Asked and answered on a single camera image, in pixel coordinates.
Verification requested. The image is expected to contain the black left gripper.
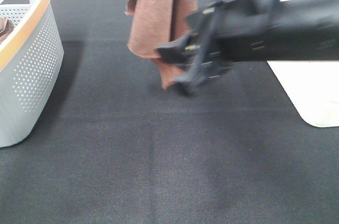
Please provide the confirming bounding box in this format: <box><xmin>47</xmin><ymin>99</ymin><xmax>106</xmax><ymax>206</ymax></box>
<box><xmin>156</xmin><ymin>0</ymin><xmax>280</xmax><ymax>96</ymax></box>

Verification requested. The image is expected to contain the brown microfibre towel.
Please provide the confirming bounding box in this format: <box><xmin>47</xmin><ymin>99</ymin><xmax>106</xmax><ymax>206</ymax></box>
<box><xmin>125</xmin><ymin>0</ymin><xmax>197</xmax><ymax>88</ymax></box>

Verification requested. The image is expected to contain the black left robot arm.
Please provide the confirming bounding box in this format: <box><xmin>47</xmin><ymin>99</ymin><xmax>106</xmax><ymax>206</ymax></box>
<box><xmin>157</xmin><ymin>0</ymin><xmax>338</xmax><ymax>83</ymax></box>

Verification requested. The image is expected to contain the black table cloth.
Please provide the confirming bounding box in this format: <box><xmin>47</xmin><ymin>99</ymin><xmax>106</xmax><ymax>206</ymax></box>
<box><xmin>1</xmin><ymin>0</ymin><xmax>338</xmax><ymax>223</ymax></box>

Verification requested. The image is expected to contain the cream white storage basket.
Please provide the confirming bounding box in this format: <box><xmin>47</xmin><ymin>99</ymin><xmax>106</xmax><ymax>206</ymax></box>
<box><xmin>268</xmin><ymin>0</ymin><xmax>338</xmax><ymax>128</ymax></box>

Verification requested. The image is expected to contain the grey perforated basket orange rim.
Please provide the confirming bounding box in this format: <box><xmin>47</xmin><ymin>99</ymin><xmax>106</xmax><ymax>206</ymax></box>
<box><xmin>1</xmin><ymin>0</ymin><xmax>64</xmax><ymax>148</ymax></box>

